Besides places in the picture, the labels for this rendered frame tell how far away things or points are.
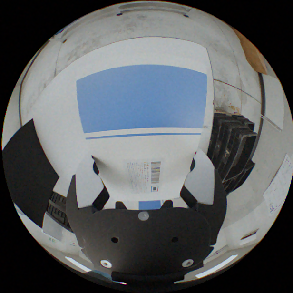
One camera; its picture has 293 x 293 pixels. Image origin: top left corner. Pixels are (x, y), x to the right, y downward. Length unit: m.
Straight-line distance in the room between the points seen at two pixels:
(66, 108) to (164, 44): 0.23
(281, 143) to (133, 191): 2.53
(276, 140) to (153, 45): 2.51
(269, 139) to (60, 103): 2.74
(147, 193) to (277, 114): 2.42
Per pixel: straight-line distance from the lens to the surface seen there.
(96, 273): 0.27
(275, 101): 2.45
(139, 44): 0.20
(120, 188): 0.15
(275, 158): 2.58
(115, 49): 0.20
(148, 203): 0.26
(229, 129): 0.66
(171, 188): 0.15
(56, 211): 0.74
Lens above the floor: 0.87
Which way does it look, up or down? 58 degrees down
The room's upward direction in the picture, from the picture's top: 175 degrees clockwise
